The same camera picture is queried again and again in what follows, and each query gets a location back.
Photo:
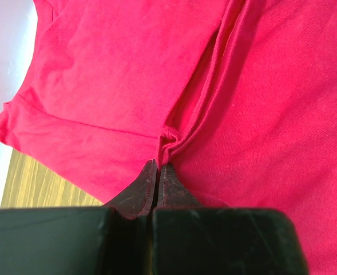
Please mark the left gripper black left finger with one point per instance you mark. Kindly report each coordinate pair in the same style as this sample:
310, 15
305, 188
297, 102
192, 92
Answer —
111, 239

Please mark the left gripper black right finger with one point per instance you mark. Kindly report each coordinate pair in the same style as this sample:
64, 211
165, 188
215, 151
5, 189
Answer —
189, 238

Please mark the red t shirt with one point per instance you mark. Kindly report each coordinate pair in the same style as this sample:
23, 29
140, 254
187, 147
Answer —
241, 96

